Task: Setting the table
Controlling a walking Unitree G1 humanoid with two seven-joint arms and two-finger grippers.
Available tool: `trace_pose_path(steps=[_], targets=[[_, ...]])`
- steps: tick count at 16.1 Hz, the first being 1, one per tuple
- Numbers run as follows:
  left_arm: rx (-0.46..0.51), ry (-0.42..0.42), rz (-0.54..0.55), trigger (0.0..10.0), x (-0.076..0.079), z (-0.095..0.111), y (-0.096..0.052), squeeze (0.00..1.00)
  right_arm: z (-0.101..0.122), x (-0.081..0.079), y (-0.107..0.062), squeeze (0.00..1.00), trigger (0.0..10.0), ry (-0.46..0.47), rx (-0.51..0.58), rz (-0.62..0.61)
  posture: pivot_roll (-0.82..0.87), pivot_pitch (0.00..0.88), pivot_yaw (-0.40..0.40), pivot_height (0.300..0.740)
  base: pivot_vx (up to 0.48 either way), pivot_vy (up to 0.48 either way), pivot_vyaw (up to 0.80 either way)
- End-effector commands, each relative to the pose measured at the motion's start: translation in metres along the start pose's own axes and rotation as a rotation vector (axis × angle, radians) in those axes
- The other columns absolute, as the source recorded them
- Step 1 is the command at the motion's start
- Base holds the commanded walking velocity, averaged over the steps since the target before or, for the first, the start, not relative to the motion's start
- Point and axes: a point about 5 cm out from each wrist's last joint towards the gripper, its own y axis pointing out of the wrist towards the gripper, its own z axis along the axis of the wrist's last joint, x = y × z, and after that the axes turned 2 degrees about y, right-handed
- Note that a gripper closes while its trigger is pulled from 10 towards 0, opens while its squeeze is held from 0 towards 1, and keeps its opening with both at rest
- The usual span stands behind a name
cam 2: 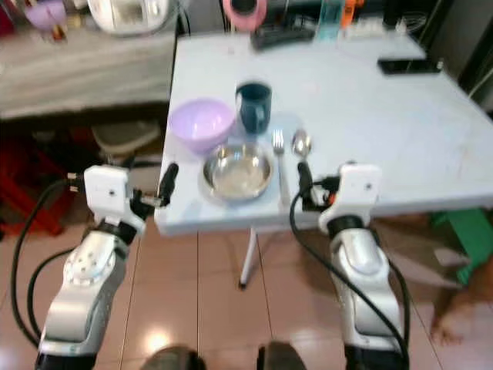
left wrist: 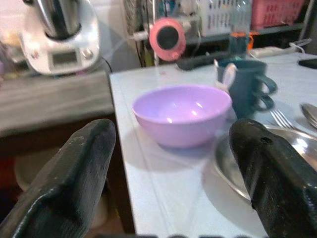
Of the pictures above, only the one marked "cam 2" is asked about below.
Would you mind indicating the dark right robot foot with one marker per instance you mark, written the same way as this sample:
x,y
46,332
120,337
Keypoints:
x,y
286,358

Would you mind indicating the white rice cooker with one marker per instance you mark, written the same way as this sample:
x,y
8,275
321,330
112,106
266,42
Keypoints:
x,y
131,17

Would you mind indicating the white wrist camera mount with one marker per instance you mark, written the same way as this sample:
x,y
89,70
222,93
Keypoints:
x,y
106,189
354,191

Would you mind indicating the grey stone counter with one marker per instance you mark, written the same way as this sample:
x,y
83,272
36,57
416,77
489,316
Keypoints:
x,y
85,77

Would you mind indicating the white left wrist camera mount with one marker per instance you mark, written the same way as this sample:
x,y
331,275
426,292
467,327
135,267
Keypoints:
x,y
106,189

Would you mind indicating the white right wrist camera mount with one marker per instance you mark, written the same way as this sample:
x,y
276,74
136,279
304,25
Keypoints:
x,y
354,191

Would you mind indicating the dark left robot foot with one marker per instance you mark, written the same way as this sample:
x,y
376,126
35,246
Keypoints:
x,y
173,359

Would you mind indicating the white folding table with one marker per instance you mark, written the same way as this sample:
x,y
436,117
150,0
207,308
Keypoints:
x,y
370,123

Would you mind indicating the white rounded appliance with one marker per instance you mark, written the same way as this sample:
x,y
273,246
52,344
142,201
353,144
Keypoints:
x,y
122,137

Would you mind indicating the long black device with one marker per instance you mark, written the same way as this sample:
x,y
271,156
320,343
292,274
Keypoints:
x,y
283,38

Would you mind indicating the stainless steel bowl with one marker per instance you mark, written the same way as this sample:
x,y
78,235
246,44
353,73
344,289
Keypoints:
x,y
237,173

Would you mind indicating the clear blue bottle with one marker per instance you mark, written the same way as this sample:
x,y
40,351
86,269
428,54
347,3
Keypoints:
x,y
333,21

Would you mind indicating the pink round container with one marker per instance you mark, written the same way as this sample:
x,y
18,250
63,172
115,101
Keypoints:
x,y
231,15

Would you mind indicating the bare person foot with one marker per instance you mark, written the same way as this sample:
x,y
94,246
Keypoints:
x,y
466,312

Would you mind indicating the green plastic stool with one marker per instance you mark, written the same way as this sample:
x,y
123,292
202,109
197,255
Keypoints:
x,y
470,231

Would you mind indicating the purple plastic bowl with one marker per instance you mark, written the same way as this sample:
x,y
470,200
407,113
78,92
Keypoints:
x,y
199,122

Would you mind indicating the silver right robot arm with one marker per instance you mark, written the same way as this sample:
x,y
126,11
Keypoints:
x,y
366,285

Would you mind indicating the silver metal fork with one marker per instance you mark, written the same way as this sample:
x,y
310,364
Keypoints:
x,y
278,143

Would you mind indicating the dark teal mug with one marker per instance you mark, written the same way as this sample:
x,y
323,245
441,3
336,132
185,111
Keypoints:
x,y
256,110

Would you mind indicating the red plastic stool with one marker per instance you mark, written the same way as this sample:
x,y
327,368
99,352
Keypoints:
x,y
27,185

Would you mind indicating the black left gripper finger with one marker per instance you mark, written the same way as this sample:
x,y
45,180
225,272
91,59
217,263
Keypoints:
x,y
169,181

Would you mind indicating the flat black phone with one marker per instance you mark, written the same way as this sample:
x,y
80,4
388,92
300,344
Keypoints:
x,y
410,66

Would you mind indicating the silver metal spoon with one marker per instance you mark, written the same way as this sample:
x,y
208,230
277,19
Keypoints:
x,y
301,143

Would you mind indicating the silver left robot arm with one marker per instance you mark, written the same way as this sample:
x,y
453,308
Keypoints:
x,y
81,289

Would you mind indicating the orange bottle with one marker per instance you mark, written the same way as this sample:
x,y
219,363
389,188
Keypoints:
x,y
353,11

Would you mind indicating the small purple cup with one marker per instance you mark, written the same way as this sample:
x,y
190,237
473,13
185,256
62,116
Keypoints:
x,y
45,14

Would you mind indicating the dark robot foot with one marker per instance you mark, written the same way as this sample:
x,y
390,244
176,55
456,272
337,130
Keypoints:
x,y
286,358
173,359

